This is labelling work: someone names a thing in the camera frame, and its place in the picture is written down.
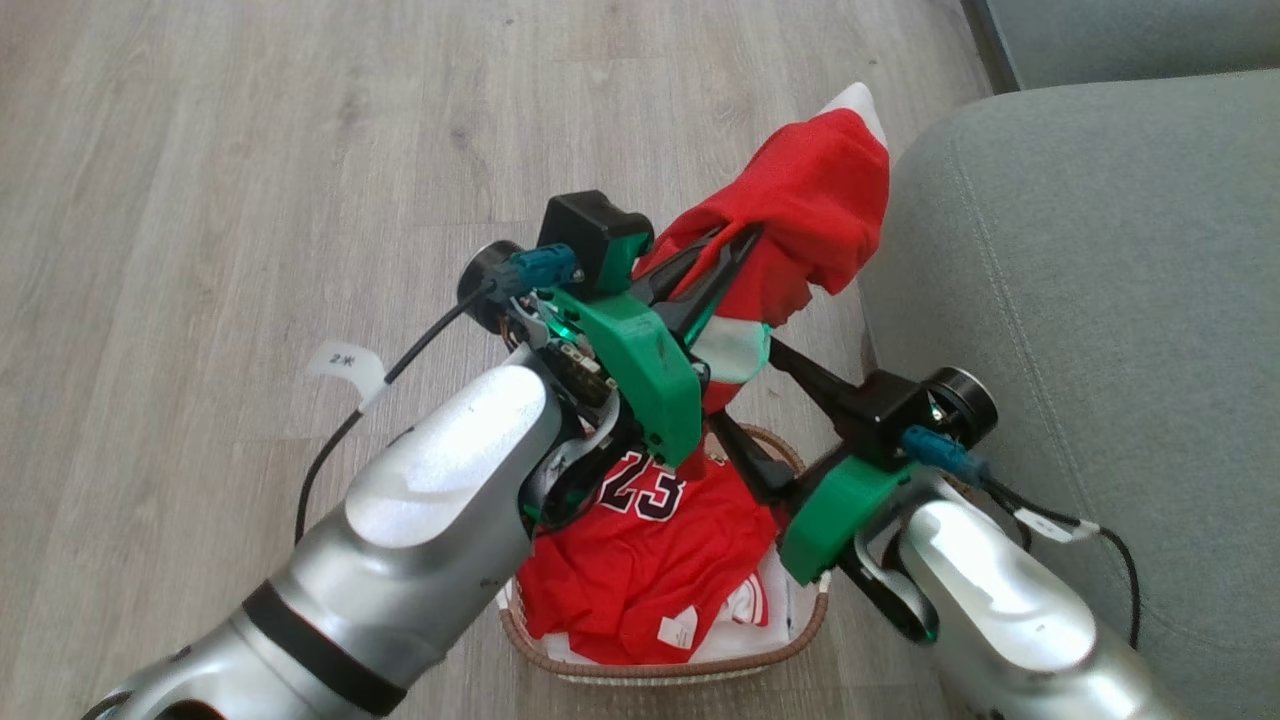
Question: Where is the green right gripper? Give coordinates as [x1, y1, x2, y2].
[709, 339, 921, 587]

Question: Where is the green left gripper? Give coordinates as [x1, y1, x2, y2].
[540, 225, 765, 482]

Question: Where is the red garment with white trim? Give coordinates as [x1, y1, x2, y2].
[634, 82, 892, 416]

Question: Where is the red jersey number 23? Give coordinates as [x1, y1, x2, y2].
[517, 448, 796, 666]

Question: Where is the cream basket with brown rim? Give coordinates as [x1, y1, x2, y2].
[497, 422, 833, 686]

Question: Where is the grey fabric sofa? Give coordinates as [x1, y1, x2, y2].
[858, 68, 1280, 720]

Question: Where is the dark skirting strip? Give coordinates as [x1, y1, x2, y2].
[960, 0, 1023, 95]

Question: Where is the white right cable tag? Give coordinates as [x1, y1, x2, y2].
[1014, 507, 1102, 547]

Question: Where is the white cable tag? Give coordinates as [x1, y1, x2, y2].
[1014, 507, 1102, 547]
[304, 341, 387, 414]

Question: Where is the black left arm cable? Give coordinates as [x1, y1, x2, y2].
[294, 285, 501, 547]

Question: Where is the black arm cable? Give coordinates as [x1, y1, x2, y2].
[294, 285, 501, 547]
[984, 478, 1143, 649]

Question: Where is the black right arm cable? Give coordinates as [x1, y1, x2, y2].
[984, 478, 1143, 649]

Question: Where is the white left cable tag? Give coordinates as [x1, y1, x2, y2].
[304, 341, 387, 414]

